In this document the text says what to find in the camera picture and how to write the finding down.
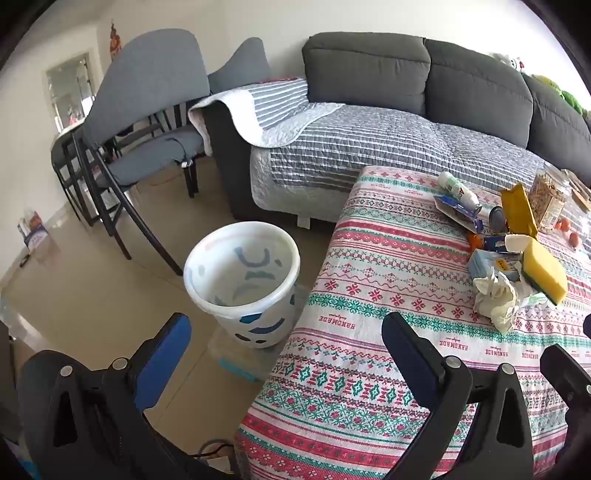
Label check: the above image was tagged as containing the patterned red green tablecloth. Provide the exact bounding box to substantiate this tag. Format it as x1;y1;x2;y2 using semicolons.
235;165;591;480

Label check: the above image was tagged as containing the clear plastic storage box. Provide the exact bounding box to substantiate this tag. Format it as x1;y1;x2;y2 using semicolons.
205;286;315;383

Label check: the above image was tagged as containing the grey upholstered chair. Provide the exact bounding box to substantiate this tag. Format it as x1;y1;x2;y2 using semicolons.
208;38;273;93
71;28;208;277

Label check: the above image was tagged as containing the dark grey sofa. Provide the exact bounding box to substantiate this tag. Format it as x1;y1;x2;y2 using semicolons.
203;31;591;222

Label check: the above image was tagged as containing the glass door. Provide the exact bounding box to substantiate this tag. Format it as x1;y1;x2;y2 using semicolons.
44;52;95;134

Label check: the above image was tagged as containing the white plastic bottle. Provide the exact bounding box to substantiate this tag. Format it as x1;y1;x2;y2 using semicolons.
436;171;481;210

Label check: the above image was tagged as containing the white bin with blue shapes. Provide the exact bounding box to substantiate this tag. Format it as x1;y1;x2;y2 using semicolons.
184;222;301;348

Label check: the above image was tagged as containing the black cable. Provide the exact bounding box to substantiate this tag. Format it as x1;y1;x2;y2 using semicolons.
196;440;241;462

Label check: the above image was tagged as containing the white plush toy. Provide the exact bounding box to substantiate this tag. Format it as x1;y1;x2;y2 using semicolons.
492;52;527;72

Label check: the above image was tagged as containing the glass jar with cereal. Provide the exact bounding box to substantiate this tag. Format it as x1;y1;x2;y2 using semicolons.
529;162;573;232

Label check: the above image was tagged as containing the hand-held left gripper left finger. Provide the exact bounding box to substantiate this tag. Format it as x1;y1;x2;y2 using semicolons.
18;313;192;480

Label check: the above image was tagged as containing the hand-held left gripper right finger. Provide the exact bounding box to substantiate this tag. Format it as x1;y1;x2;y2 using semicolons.
382;311;548;480

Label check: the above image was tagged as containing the black dining chair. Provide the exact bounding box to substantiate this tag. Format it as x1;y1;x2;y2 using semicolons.
51;131;116;236

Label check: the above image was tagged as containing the wooden box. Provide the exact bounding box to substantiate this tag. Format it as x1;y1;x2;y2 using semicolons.
561;168;591;213

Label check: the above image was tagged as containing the grey striped quilt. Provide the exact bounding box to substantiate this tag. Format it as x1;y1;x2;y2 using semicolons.
188;78;550;222

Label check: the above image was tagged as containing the green plush toy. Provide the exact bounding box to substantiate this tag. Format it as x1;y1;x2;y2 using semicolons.
531;74;587;114

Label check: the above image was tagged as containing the crumpled white tissue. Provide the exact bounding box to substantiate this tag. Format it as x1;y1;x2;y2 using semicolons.
473;268;536;334

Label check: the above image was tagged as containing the yellow snack packet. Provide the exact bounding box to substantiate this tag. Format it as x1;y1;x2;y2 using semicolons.
501;182;540;238

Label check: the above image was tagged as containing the yellow green sponge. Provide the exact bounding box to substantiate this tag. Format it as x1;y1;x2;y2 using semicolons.
522;237;568;306

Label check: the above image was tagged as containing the small printed cardboard box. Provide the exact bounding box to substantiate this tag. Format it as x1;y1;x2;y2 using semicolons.
17;210;49;252

